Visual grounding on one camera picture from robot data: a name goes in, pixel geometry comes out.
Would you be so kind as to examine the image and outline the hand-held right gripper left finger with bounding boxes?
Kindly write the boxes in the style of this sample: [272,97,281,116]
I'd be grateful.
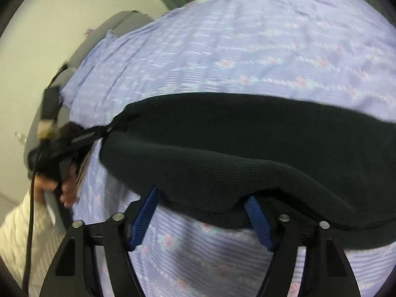
[40,186,159,297]

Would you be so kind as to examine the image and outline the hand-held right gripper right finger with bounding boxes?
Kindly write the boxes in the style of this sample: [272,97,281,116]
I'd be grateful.
[244,196,361,297]

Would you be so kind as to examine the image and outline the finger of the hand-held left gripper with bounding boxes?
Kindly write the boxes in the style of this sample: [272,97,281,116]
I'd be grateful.
[71,123,117,145]

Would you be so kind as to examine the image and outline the black pants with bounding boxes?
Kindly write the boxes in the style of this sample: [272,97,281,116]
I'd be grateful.
[99,92,396,252]

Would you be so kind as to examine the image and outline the person's left hand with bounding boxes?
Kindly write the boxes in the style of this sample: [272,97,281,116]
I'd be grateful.
[33,158,80,209]

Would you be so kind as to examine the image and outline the lavender floral bed sheet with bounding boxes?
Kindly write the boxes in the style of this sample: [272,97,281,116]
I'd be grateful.
[60,0,396,297]

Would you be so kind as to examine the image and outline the black cable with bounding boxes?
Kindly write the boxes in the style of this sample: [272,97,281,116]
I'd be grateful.
[22,139,48,290]

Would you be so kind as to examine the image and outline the grey bed frame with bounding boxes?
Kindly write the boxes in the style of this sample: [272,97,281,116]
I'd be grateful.
[23,10,155,174]

